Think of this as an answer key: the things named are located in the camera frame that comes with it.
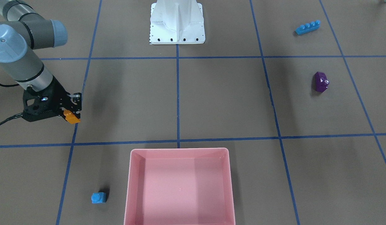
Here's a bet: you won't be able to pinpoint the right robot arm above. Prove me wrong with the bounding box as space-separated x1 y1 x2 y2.
0 0 82 125

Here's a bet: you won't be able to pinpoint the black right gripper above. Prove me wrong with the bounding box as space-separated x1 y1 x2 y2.
22 77 82 122

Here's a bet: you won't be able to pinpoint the orange toy block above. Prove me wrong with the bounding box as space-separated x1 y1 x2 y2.
63 110 80 124

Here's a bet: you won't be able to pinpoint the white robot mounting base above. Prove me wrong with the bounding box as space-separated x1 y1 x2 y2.
149 0 206 45

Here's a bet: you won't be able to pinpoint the long blue studded block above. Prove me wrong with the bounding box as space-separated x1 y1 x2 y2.
295 20 321 35

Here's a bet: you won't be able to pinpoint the small blue square block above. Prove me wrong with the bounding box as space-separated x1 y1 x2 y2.
91 192 107 204

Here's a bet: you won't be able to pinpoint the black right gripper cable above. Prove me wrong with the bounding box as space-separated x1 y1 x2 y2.
0 113 24 129

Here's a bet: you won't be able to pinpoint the purple toy block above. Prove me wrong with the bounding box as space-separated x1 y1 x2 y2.
314 72 330 93

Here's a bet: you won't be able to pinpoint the pink plastic box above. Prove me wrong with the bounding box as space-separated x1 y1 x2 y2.
124 147 236 225

